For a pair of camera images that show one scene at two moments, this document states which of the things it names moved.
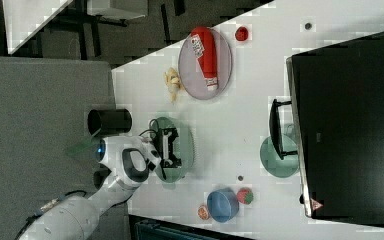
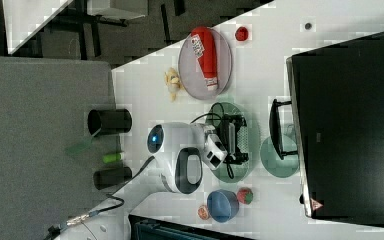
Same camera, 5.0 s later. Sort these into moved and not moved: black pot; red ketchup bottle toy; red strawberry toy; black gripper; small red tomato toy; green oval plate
Moved: green oval plate; black gripper
Not moved: small red tomato toy; red strawberry toy; black pot; red ketchup bottle toy
